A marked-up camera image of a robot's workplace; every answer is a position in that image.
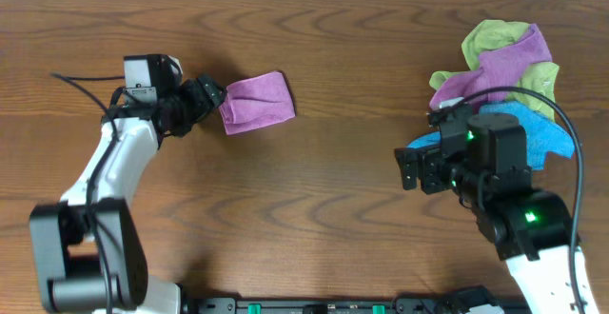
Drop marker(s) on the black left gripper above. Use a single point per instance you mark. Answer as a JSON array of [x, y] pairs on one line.
[[207, 94]]

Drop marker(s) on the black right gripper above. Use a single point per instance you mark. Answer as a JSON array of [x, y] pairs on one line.
[[423, 169]]

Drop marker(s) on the purple cloth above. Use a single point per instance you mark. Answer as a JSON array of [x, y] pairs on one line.
[[257, 102], [495, 76]]

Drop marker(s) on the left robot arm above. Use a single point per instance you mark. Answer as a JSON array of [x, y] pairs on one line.
[[87, 253]]

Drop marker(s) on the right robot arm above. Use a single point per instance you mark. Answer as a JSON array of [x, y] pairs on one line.
[[482, 158]]

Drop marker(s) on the purple cloth in pile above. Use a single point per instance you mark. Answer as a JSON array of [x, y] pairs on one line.
[[495, 76]]

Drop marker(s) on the blue cloth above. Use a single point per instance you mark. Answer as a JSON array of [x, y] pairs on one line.
[[543, 135]]

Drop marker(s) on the green cloth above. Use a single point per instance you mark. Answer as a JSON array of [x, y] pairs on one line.
[[533, 85]]

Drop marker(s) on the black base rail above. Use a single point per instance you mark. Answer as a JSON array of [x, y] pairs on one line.
[[403, 305]]

